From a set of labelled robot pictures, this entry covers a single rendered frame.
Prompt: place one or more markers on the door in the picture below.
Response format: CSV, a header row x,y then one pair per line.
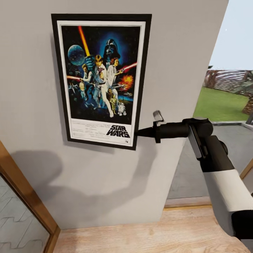
x,y
26,226

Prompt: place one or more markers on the poster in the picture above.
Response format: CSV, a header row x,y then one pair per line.
x,y
101,62

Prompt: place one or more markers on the fixed window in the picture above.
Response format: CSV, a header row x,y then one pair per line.
x,y
226,99

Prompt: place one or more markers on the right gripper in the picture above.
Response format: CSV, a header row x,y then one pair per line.
x,y
164,131

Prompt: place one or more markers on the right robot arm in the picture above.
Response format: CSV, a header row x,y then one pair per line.
x,y
231,202

